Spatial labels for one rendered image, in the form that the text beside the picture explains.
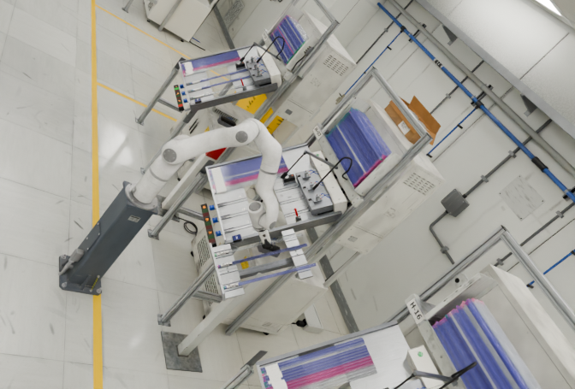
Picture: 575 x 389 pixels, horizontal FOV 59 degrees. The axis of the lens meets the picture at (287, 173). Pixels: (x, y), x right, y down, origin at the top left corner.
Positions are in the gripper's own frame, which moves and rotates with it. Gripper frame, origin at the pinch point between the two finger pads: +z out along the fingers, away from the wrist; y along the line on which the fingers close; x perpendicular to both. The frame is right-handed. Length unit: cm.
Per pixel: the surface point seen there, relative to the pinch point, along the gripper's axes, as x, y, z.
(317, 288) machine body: -24, 9, 79
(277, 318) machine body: 7, 9, 99
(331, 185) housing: -50, 28, 5
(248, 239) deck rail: 8.6, 11.9, 7.4
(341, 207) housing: -50, 13, 8
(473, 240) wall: -155, 22, 113
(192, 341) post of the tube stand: 59, -14, 48
